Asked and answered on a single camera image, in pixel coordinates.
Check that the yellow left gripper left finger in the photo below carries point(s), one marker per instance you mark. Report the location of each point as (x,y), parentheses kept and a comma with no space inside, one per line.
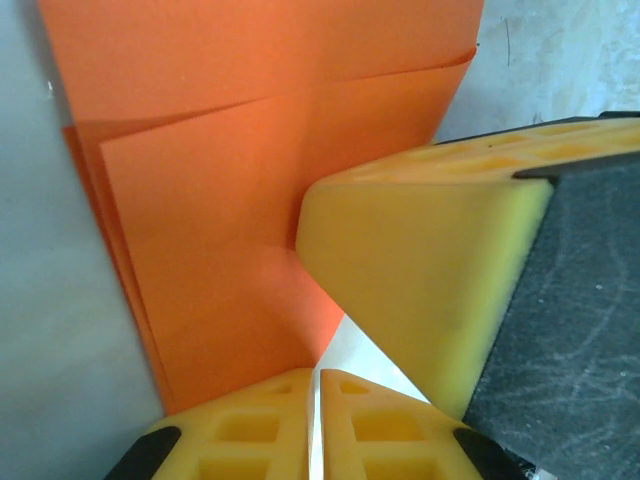
(250,430)

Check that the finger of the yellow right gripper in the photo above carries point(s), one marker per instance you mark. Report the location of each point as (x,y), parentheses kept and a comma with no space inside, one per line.
(425,260)

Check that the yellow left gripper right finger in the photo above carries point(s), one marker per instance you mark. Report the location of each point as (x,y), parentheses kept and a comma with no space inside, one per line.
(390,440)

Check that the orange paper sheet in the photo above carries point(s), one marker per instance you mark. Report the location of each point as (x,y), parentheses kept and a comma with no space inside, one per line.
(225,200)

